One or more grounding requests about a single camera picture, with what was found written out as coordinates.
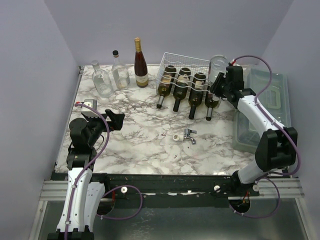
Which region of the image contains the red wine bottle gold cap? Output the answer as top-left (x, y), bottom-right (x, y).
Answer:
top-left (134, 37), bottom-right (149, 88)

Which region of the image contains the dark bottle black neck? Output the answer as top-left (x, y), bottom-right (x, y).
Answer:
top-left (172, 67), bottom-right (191, 112)
top-left (188, 72), bottom-right (206, 120)

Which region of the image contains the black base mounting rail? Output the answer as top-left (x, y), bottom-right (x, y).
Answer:
top-left (49, 172), bottom-right (293, 210)

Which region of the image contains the clear plastic storage box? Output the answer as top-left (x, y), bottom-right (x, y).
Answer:
top-left (232, 65), bottom-right (292, 154)

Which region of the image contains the chrome faucet with white fitting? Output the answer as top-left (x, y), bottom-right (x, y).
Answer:
top-left (172, 128), bottom-right (197, 145)

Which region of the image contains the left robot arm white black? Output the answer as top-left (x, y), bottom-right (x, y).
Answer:
top-left (47, 109), bottom-right (125, 240)

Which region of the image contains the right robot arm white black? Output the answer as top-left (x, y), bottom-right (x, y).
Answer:
top-left (210, 65), bottom-right (298, 196)

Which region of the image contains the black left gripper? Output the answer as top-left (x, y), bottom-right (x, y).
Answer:
top-left (84, 109), bottom-right (125, 147)

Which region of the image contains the green bottle silver neck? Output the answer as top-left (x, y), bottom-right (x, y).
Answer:
top-left (204, 92), bottom-right (220, 121)
top-left (156, 65), bottom-right (177, 109)

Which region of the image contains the clear bottle silver stopper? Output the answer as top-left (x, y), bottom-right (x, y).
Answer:
top-left (208, 54), bottom-right (229, 85)
top-left (91, 60), bottom-right (114, 98)

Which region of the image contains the green bottle silver neck leftmost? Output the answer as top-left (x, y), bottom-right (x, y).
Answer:
top-left (156, 65), bottom-right (177, 109)

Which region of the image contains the aluminium extrusion rail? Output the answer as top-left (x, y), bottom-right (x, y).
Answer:
top-left (39, 178), bottom-right (305, 201)

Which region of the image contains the green bottle silver neck rightmost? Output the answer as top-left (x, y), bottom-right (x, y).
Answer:
top-left (204, 92), bottom-right (220, 121)

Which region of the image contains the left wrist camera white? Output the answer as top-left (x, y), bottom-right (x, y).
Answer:
top-left (74, 98), bottom-right (98, 121)

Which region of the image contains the white wire wine rack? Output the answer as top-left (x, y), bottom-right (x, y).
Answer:
top-left (154, 51), bottom-right (230, 101)

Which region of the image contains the clear bottle dark cork stopper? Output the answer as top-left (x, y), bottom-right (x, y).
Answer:
top-left (111, 50), bottom-right (130, 90)

